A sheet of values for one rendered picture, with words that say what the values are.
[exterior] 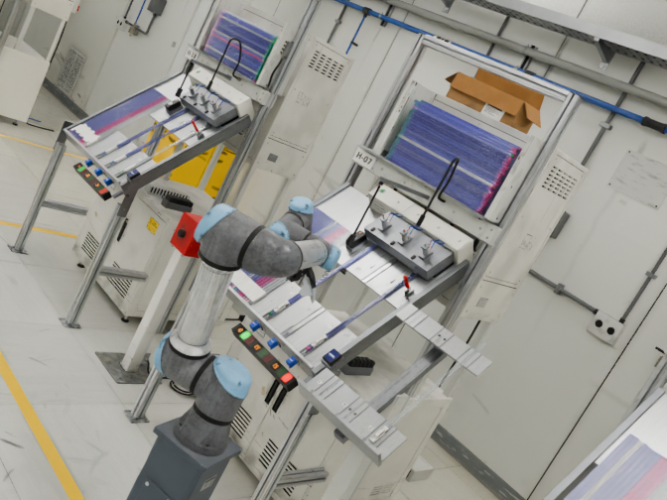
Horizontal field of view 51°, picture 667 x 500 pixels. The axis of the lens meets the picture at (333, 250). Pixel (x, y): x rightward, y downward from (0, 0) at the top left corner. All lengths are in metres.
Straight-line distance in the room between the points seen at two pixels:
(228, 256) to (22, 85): 5.03
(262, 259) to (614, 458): 1.11
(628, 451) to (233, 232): 1.23
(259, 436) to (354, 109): 2.83
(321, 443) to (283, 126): 1.69
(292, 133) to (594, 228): 1.68
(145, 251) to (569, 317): 2.25
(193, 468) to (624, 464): 1.15
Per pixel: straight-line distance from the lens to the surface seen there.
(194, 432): 1.92
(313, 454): 2.70
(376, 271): 2.56
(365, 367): 2.75
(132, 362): 3.31
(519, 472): 4.08
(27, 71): 6.54
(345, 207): 2.85
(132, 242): 3.72
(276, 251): 1.64
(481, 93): 3.07
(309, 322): 2.43
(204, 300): 1.78
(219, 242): 1.67
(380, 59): 5.07
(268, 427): 2.86
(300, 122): 3.70
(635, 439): 2.17
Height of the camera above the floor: 1.55
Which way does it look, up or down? 12 degrees down
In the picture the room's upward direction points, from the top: 28 degrees clockwise
